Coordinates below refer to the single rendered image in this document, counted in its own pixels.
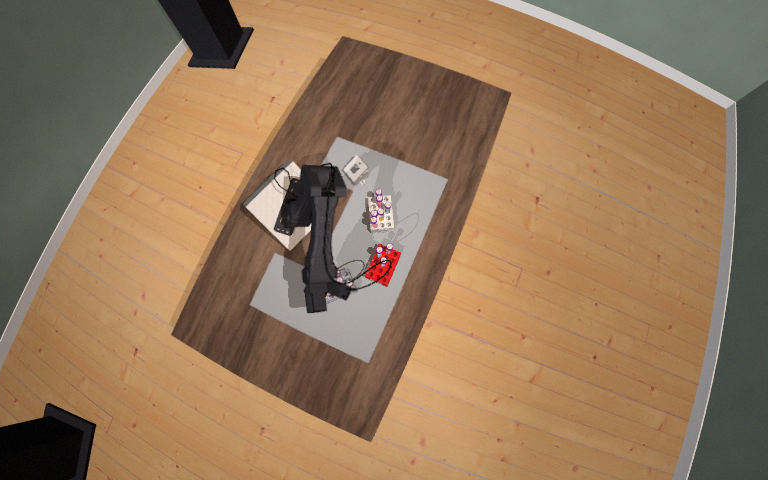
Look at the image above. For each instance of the cream square panel with done button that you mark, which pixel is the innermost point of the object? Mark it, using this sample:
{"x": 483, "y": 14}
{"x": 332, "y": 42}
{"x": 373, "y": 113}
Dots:
{"x": 357, "y": 176}

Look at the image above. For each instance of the white tube rack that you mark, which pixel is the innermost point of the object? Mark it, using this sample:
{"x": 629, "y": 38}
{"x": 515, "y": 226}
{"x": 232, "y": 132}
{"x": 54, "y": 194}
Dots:
{"x": 387, "y": 224}

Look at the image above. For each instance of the red tube rack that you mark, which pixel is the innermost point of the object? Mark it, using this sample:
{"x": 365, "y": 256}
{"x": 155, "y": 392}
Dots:
{"x": 374, "y": 274}

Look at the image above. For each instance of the grey bench mat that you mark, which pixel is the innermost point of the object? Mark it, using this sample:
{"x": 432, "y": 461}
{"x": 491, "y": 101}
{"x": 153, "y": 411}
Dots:
{"x": 355, "y": 325}

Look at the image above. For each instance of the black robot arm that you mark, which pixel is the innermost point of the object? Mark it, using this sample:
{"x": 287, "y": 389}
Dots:
{"x": 300, "y": 214}

